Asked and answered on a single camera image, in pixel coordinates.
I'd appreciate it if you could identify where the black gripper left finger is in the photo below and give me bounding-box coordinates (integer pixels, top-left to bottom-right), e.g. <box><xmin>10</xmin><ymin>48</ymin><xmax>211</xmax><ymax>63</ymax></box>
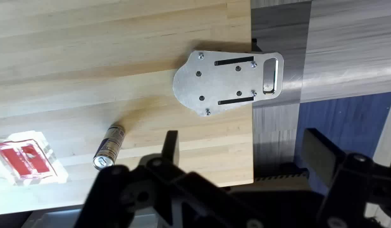
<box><xmin>161</xmin><ymin>130</ymin><xmax>178</xmax><ymax>164</ymax></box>

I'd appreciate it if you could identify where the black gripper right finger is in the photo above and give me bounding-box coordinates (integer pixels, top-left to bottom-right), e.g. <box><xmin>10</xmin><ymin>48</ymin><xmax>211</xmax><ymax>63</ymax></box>
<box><xmin>301</xmin><ymin>127</ymin><xmax>345</xmax><ymax>186</ymax></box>

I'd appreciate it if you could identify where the red bull can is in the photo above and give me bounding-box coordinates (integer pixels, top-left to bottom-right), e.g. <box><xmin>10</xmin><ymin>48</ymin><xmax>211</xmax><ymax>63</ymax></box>
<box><xmin>92</xmin><ymin>122</ymin><xmax>125</xmax><ymax>169</ymax></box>

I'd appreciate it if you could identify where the red card in plastic sleeve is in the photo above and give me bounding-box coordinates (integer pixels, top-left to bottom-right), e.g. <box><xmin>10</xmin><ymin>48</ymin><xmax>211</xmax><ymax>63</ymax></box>
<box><xmin>0</xmin><ymin>130</ymin><xmax>68</xmax><ymax>186</ymax></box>

